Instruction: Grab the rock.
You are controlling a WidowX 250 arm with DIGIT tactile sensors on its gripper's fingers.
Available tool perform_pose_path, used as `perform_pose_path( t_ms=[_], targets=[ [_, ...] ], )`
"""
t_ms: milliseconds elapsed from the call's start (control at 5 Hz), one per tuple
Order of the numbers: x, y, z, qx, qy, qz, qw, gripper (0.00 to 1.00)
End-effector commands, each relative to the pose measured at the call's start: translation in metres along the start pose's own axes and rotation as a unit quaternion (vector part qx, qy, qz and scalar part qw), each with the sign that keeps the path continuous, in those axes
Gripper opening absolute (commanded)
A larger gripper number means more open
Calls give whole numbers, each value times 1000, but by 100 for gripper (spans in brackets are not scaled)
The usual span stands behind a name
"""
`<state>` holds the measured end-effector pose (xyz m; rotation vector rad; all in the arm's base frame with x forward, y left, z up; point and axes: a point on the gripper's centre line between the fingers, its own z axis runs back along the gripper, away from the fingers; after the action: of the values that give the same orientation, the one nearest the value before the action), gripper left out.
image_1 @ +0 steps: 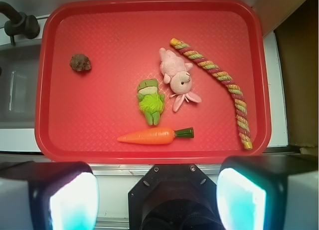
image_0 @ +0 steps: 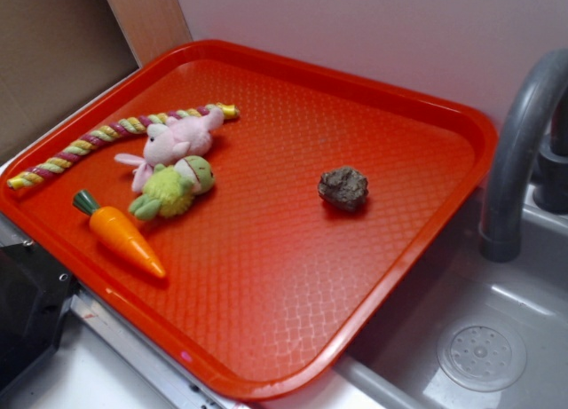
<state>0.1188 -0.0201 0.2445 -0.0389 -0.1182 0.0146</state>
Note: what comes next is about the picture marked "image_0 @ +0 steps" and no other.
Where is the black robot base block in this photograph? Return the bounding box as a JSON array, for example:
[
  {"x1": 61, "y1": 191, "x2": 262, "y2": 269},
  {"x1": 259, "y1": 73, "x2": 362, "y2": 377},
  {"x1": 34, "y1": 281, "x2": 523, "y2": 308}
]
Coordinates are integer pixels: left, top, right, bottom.
[{"x1": 1, "y1": 240, "x2": 76, "y2": 396}]

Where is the grey-brown rock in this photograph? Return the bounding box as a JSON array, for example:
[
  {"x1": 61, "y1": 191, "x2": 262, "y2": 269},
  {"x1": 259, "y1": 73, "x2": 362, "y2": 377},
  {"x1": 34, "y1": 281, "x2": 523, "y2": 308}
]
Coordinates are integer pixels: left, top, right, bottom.
[{"x1": 317, "y1": 166, "x2": 368, "y2": 212}]

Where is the orange plastic tray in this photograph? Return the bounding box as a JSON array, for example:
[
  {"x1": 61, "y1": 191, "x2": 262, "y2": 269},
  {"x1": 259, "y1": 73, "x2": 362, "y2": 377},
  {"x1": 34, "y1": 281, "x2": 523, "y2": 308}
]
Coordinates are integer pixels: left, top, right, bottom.
[{"x1": 1, "y1": 41, "x2": 497, "y2": 401}]

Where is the green plush turtle toy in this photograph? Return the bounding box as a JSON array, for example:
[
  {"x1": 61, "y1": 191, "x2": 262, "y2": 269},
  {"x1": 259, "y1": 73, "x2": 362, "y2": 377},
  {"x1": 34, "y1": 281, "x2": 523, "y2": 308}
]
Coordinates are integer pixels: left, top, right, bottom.
[{"x1": 128, "y1": 155, "x2": 216, "y2": 221}]

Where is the pink plush bunny toy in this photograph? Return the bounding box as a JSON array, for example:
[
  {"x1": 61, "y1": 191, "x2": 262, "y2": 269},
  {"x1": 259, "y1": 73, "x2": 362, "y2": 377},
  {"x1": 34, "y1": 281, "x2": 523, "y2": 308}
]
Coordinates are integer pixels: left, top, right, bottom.
[{"x1": 114, "y1": 105, "x2": 225, "y2": 193}]

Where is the orange toy carrot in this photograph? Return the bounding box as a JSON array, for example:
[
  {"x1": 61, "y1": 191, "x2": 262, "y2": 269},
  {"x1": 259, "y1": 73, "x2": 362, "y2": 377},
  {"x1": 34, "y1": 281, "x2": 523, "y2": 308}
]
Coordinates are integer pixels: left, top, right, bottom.
[{"x1": 73, "y1": 190, "x2": 166, "y2": 279}]

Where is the light wooden board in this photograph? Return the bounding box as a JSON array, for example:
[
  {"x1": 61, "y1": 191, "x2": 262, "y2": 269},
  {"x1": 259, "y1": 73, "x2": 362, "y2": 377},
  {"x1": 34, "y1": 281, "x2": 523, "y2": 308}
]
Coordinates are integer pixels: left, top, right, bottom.
[{"x1": 107, "y1": 0, "x2": 193, "y2": 67}]

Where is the grey toy sink basin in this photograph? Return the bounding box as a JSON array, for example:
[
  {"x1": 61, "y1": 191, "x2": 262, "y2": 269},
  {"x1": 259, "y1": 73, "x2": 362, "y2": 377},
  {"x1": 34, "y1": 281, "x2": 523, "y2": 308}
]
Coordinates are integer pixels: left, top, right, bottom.
[{"x1": 335, "y1": 194, "x2": 567, "y2": 408}]

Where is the brown cardboard panel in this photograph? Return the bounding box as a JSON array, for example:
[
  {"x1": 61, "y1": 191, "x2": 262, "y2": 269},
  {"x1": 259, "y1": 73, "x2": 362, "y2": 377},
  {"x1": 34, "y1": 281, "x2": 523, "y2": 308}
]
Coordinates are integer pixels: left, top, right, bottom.
[{"x1": 1, "y1": 0, "x2": 138, "y2": 161}]

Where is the grey toy faucet spout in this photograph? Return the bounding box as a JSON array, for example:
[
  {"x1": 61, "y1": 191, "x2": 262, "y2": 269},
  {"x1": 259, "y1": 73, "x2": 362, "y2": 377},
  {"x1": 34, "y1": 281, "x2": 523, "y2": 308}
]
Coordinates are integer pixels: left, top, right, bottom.
[{"x1": 479, "y1": 48, "x2": 567, "y2": 262}]

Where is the multicolour twisted rope toy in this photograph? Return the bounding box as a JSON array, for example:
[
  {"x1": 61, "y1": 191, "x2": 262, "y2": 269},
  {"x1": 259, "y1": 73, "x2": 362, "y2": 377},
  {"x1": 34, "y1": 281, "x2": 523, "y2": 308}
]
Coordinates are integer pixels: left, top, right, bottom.
[{"x1": 6, "y1": 103, "x2": 241, "y2": 190}]

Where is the aluminium rail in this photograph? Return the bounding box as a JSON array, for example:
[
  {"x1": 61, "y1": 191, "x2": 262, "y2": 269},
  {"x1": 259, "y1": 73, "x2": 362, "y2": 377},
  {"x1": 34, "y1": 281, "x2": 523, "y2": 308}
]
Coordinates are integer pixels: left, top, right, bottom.
[{"x1": 1, "y1": 217, "x2": 238, "y2": 408}]

